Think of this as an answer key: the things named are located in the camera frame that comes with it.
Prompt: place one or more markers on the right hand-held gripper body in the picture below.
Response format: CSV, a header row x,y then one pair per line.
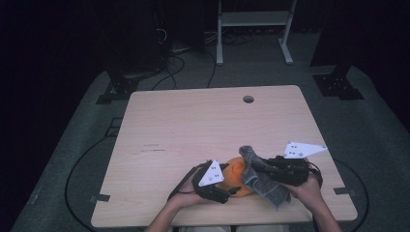
x,y
291,170

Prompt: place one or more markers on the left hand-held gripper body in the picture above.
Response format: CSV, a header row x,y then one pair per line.
x,y
209,190

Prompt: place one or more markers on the grey cloth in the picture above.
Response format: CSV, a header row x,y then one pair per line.
x,y
264,187

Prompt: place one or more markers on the orange plush toy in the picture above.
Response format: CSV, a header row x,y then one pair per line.
x,y
235,175

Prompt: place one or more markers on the person's left hand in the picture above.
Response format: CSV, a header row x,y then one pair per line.
x,y
187,198

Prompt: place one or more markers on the person's right hand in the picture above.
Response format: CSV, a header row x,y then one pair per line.
x,y
306,193

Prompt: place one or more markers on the dark tape strip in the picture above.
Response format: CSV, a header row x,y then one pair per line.
x,y
345,191
100,197

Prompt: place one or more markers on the black stand base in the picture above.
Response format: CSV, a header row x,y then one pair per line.
x,y
121,87
336,85

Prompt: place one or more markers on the white metal stand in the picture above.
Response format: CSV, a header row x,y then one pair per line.
x,y
254,18

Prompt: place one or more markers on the black floor tape frame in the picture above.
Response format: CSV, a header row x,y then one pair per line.
x,y
114,127

